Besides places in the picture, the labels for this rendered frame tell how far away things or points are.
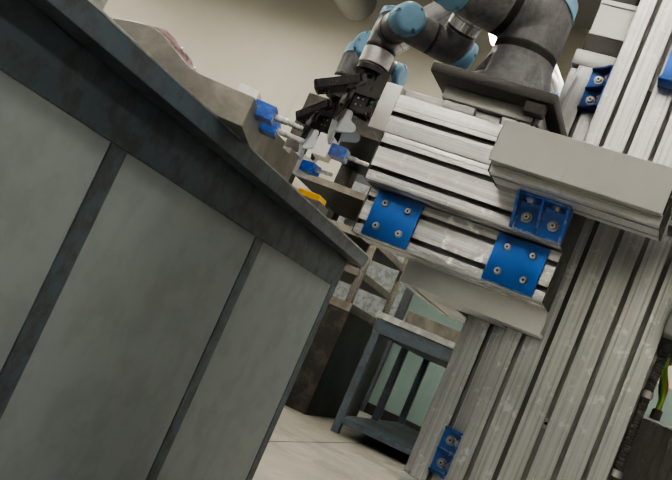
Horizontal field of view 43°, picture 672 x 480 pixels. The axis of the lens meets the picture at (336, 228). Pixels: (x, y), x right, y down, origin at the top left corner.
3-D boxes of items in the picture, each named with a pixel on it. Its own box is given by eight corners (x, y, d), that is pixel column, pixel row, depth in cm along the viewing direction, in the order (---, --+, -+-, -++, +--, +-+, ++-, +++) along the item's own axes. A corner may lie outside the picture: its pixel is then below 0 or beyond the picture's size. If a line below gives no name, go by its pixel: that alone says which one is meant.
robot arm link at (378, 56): (362, 41, 199) (367, 54, 207) (355, 58, 199) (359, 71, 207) (392, 51, 198) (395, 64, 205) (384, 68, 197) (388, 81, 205)
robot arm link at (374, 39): (389, -2, 198) (378, 8, 206) (371, 40, 197) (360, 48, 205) (418, 14, 200) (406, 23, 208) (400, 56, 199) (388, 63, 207)
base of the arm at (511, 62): (549, 130, 156) (569, 81, 157) (540, 97, 142) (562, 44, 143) (472, 107, 162) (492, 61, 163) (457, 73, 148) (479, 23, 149)
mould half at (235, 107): (253, 157, 170) (276, 108, 171) (241, 126, 144) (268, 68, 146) (27, 59, 172) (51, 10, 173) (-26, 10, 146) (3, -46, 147)
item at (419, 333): (470, 470, 683) (513, 364, 693) (430, 479, 506) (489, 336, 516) (391, 433, 707) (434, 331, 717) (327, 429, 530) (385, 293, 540)
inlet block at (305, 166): (332, 187, 230) (340, 169, 230) (322, 180, 226) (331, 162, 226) (296, 176, 237) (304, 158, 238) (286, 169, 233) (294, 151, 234)
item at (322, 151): (365, 178, 199) (374, 157, 200) (362, 172, 194) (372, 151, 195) (315, 158, 202) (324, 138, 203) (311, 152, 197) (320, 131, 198)
